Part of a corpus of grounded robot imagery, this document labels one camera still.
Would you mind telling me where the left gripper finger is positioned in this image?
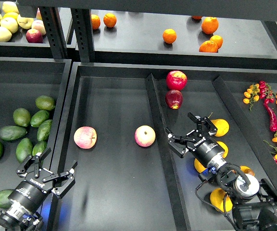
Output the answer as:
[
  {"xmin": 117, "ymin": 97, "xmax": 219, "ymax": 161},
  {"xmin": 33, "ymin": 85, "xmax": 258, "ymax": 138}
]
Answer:
[
  {"xmin": 16, "ymin": 147, "xmax": 51, "ymax": 178},
  {"xmin": 42, "ymin": 160, "xmax": 77, "ymax": 199}
]

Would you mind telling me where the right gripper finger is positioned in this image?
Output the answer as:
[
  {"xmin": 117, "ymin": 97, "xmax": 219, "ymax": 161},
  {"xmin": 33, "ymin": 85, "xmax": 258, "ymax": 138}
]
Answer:
[
  {"xmin": 165, "ymin": 127, "xmax": 195, "ymax": 158},
  {"xmin": 188, "ymin": 112, "xmax": 217, "ymax": 137}
]

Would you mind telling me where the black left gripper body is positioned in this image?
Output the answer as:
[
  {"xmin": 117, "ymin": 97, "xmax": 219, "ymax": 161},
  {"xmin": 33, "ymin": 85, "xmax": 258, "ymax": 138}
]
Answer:
[{"xmin": 8, "ymin": 168, "xmax": 54, "ymax": 212}]

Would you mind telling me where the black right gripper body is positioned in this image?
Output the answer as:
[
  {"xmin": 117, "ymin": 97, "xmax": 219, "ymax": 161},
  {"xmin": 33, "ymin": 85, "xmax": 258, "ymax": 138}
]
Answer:
[{"xmin": 186, "ymin": 131, "xmax": 227, "ymax": 170}]

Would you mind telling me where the yellow pear with brown spot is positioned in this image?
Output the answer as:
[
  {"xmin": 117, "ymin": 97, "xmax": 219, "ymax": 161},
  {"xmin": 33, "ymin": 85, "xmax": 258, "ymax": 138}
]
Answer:
[{"xmin": 210, "ymin": 188, "xmax": 233, "ymax": 212}]

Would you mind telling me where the dark green avocado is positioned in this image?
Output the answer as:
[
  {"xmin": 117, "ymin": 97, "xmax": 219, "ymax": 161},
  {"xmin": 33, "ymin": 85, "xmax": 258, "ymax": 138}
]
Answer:
[{"xmin": 32, "ymin": 141, "xmax": 47, "ymax": 156}]

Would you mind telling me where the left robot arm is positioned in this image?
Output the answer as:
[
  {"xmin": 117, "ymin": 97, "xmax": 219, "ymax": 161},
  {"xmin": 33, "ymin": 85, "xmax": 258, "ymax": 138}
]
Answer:
[{"xmin": 0, "ymin": 148, "xmax": 77, "ymax": 231}]

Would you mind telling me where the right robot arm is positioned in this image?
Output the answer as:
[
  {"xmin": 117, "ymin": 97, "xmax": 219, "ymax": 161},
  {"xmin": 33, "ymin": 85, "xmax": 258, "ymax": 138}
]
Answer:
[{"xmin": 165, "ymin": 113, "xmax": 277, "ymax": 231}]

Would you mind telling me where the yellow pear middle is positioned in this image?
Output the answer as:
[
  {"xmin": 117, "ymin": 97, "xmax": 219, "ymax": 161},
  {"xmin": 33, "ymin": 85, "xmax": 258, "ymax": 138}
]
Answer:
[{"xmin": 217, "ymin": 141, "xmax": 228, "ymax": 158}]

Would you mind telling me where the dark avocado lower centre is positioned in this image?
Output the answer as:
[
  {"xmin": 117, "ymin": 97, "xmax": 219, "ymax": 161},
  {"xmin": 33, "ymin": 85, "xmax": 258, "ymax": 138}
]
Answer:
[{"xmin": 16, "ymin": 138, "xmax": 33, "ymax": 163}]

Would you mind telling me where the yellow pear left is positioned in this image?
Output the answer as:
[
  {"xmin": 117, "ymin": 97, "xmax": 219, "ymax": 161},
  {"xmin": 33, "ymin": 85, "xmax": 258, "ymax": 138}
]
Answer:
[{"xmin": 194, "ymin": 158, "xmax": 206, "ymax": 173}]

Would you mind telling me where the yellow pear with stem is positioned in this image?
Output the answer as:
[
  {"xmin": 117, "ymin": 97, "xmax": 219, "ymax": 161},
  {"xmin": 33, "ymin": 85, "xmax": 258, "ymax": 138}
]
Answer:
[{"xmin": 208, "ymin": 112, "xmax": 229, "ymax": 137}]

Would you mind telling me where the green avocado by rim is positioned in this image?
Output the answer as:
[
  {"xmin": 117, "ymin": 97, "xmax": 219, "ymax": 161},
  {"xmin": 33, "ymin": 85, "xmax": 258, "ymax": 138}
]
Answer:
[{"xmin": 37, "ymin": 119, "xmax": 52, "ymax": 141}]

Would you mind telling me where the dark avocado left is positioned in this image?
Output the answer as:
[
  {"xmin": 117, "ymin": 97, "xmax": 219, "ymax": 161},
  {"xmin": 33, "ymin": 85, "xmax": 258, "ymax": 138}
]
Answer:
[{"xmin": 0, "ymin": 126, "xmax": 27, "ymax": 141}]

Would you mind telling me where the yellow pear lower right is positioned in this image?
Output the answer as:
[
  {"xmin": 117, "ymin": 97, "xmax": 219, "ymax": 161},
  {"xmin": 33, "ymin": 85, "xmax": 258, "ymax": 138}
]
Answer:
[{"xmin": 240, "ymin": 166, "xmax": 255, "ymax": 176}]

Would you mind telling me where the green avocado centre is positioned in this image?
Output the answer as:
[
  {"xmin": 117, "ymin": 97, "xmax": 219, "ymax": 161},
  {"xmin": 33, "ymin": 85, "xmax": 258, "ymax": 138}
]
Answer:
[{"xmin": 30, "ymin": 110, "xmax": 50, "ymax": 128}]

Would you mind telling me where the green avocado upper left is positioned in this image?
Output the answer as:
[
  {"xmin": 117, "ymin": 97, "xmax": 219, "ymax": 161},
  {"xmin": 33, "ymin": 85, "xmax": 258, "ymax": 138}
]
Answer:
[{"xmin": 13, "ymin": 108, "xmax": 31, "ymax": 128}]

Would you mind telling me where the green avocado top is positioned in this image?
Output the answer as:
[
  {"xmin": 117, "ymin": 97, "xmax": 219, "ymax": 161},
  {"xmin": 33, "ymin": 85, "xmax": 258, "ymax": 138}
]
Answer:
[{"xmin": 35, "ymin": 95, "xmax": 55, "ymax": 111}]

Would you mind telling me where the pink apple centre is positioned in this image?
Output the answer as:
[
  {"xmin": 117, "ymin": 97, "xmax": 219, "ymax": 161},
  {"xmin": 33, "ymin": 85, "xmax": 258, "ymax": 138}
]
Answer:
[{"xmin": 135, "ymin": 125, "xmax": 156, "ymax": 147}]

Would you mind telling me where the dark red apple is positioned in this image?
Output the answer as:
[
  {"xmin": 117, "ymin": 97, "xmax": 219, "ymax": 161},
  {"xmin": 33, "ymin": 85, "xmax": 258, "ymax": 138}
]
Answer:
[{"xmin": 165, "ymin": 90, "xmax": 183, "ymax": 110}]

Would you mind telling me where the bright red apple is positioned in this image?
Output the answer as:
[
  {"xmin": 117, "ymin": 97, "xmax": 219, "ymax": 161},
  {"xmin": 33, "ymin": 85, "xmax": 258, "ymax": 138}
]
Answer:
[{"xmin": 166, "ymin": 70, "xmax": 188, "ymax": 91}]

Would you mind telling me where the pink apple left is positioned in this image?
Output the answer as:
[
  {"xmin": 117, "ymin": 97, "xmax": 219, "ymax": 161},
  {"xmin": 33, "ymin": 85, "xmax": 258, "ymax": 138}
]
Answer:
[{"xmin": 74, "ymin": 126, "xmax": 97, "ymax": 149}]

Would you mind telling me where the orange cherry tomato bunch left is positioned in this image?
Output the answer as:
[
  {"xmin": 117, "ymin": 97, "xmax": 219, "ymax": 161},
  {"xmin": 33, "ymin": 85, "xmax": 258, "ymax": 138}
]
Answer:
[{"xmin": 243, "ymin": 83, "xmax": 260, "ymax": 111}]

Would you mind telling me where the black divided centre tray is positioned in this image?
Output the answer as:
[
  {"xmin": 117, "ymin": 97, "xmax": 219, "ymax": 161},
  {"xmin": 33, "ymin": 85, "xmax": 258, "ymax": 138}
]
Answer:
[{"xmin": 53, "ymin": 63, "xmax": 277, "ymax": 231}]

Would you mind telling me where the red cherry tomato bunch top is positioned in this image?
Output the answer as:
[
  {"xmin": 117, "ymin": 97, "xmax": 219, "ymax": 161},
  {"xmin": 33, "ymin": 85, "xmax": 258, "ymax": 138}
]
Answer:
[{"xmin": 259, "ymin": 81, "xmax": 275, "ymax": 104}]

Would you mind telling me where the red chili pepper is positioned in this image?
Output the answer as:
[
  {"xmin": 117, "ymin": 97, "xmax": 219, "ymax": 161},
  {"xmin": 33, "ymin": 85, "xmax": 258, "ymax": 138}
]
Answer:
[{"xmin": 264, "ymin": 99, "xmax": 277, "ymax": 132}]

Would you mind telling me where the orange front right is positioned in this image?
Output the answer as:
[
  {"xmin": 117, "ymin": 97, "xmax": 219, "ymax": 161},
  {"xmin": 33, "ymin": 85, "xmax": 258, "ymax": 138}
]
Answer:
[{"xmin": 199, "ymin": 40, "xmax": 218, "ymax": 53}]

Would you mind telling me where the orange right small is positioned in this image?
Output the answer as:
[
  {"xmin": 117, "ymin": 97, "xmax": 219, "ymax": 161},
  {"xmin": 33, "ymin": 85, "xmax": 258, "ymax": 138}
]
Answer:
[{"xmin": 210, "ymin": 35, "xmax": 223, "ymax": 49}]

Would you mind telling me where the orange centre shelf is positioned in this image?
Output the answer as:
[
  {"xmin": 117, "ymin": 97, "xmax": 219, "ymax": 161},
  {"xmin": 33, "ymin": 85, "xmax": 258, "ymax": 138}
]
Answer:
[{"xmin": 162, "ymin": 28, "xmax": 177, "ymax": 44}]

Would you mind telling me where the large orange upper right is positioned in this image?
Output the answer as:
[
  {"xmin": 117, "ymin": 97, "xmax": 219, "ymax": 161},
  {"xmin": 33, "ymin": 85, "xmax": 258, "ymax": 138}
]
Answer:
[{"xmin": 201, "ymin": 17, "xmax": 219, "ymax": 35}]

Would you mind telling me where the orange hidden under shelf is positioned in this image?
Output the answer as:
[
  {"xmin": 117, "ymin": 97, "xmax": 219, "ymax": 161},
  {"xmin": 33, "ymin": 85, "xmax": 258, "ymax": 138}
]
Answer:
[{"xmin": 191, "ymin": 15, "xmax": 202, "ymax": 20}]

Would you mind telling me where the black upper right shelf tray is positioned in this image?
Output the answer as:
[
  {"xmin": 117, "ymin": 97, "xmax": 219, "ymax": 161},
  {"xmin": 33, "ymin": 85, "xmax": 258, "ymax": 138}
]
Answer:
[{"xmin": 93, "ymin": 11, "xmax": 277, "ymax": 70}]

